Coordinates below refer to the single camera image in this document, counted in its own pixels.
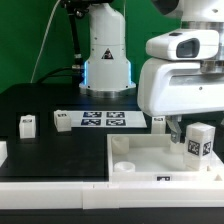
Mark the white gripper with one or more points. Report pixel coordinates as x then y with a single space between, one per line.
177 88

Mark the white square tabletop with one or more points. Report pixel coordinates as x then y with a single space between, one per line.
153 157

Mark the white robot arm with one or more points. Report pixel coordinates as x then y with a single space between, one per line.
200 37

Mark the white tag sheet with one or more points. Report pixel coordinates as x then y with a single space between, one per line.
107 119

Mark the white block at left edge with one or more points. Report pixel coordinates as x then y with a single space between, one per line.
3 152

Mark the white L-shaped obstacle fence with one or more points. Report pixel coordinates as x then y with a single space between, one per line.
68 195

